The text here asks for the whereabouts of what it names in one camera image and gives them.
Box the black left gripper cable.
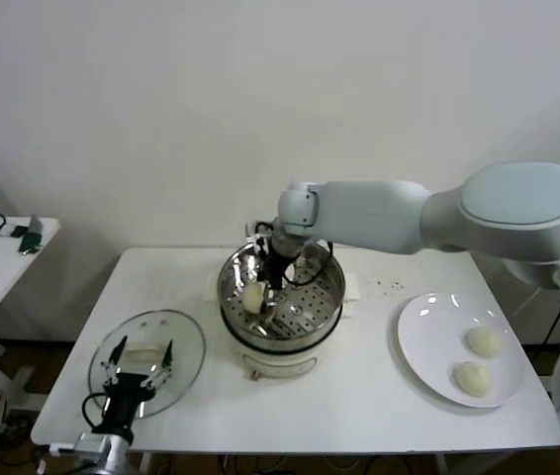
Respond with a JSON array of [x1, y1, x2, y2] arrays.
[[80, 393, 109, 432]]

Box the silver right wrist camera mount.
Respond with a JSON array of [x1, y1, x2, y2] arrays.
[[243, 220, 272, 258]]

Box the glass lid with cream handle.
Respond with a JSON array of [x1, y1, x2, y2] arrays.
[[87, 309, 208, 420]]

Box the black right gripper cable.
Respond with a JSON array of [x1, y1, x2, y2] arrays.
[[287, 239, 335, 288]]

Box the white round plate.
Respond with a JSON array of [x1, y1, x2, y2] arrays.
[[389, 291, 526, 410]]

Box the white steamed baozi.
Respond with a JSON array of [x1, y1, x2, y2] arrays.
[[465, 326, 503, 357], [243, 281, 267, 316], [452, 360, 494, 397]]

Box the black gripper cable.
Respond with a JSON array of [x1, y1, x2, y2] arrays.
[[80, 393, 109, 432], [287, 239, 335, 288]]

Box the stainless steel steamer basket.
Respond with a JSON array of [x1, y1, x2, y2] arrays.
[[217, 238, 348, 349]]

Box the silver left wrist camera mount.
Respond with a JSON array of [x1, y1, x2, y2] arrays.
[[49, 431, 113, 462]]

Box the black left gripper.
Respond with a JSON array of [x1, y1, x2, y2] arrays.
[[100, 334, 175, 432]]

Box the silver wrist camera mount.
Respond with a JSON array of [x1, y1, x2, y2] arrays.
[[243, 220, 272, 258], [49, 431, 113, 462]]

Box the cream electric cooking pot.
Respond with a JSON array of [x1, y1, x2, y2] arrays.
[[203, 270, 363, 381]]

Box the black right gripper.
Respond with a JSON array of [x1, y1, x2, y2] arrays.
[[259, 244, 295, 328]]

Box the green circuit board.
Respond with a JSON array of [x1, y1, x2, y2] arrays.
[[16, 214, 46, 256]]

